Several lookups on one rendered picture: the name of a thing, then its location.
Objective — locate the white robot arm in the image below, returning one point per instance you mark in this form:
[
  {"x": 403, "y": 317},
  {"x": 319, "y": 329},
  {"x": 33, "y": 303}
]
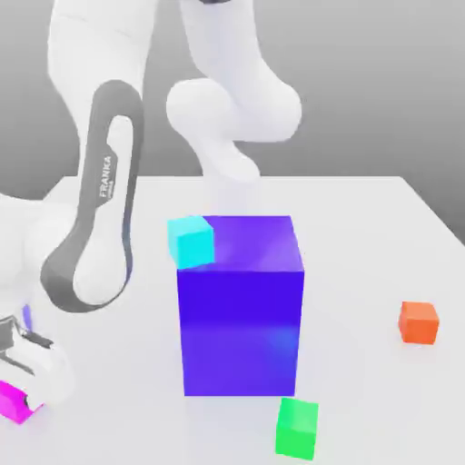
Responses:
[{"x": 109, "y": 109}]

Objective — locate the small orange cube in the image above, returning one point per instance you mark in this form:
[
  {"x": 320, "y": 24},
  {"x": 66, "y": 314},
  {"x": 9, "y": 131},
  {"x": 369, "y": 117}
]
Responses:
[{"x": 419, "y": 325}]

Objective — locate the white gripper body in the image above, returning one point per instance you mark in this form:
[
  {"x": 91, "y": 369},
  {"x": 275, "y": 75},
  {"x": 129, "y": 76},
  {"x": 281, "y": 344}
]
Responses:
[{"x": 51, "y": 377}]

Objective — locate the large blue box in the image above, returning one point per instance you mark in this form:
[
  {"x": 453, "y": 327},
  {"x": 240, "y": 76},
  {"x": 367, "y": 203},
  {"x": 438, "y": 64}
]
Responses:
[{"x": 239, "y": 327}]

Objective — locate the small magenta cube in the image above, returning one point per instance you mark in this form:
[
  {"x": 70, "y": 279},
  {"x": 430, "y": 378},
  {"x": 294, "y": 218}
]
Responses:
[{"x": 12, "y": 405}]

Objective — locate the small cyan cube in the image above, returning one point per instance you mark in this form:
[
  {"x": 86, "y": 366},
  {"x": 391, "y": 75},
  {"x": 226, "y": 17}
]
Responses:
[{"x": 192, "y": 245}]

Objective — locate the small green cube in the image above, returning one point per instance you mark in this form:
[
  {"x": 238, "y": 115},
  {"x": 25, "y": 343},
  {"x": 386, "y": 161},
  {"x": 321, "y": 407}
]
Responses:
[{"x": 296, "y": 432}]

